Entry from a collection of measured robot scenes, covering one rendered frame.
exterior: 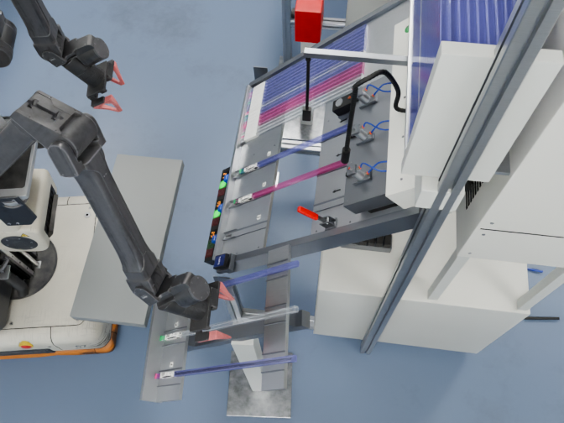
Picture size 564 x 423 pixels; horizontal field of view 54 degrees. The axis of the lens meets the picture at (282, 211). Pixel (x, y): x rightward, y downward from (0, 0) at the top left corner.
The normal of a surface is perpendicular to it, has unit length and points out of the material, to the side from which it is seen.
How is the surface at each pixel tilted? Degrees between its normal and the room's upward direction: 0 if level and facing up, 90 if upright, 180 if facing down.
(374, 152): 44
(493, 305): 0
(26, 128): 69
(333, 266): 0
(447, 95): 90
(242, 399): 0
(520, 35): 90
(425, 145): 90
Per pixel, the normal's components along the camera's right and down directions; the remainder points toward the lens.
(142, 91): -0.02, -0.44
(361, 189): -0.70, -0.40
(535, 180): -0.13, 0.89
